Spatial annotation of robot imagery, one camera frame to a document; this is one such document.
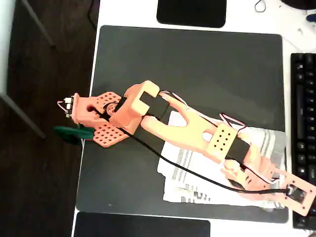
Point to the white striped dish towel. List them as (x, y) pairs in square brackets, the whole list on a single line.
[(214, 195)]

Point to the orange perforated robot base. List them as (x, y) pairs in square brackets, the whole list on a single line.
[(108, 138)]

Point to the black keyboard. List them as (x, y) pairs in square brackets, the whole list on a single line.
[(303, 111)]

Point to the black mouse pad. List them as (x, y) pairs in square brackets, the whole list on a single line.
[(190, 12), (140, 227)]

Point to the large dark grey desk mat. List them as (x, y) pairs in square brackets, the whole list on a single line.
[(172, 61)]

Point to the small blue object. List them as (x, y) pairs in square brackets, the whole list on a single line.
[(311, 17)]

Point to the green table clamp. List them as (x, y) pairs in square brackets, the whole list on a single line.
[(71, 133)]

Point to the dark rounded object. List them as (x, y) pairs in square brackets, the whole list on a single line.
[(296, 2)]

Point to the robot controller board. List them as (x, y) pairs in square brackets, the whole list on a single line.
[(67, 105)]

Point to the grey metal bar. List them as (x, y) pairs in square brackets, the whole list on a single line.
[(22, 114), (39, 27)]

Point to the white furniture panel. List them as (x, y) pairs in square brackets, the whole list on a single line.
[(6, 44)]

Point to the orange framed wrist camera mount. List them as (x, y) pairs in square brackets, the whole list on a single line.
[(308, 195)]

